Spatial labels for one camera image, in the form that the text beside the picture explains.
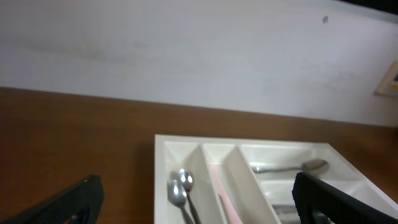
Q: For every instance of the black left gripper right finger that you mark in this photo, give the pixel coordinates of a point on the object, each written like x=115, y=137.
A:
x=318, y=202

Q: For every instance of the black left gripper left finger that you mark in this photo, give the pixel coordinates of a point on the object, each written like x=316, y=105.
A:
x=81, y=202

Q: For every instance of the metal fork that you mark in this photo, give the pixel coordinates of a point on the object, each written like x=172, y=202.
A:
x=287, y=214

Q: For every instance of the small teaspoon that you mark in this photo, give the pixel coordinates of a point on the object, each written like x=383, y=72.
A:
x=177, y=196
x=187, y=180

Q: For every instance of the white plastic cutlery tray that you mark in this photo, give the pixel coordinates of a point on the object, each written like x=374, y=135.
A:
x=251, y=194

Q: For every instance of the pink plastic knife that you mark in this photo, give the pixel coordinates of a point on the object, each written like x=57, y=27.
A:
x=229, y=210

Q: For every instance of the large spoon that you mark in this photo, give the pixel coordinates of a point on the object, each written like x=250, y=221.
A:
x=313, y=166

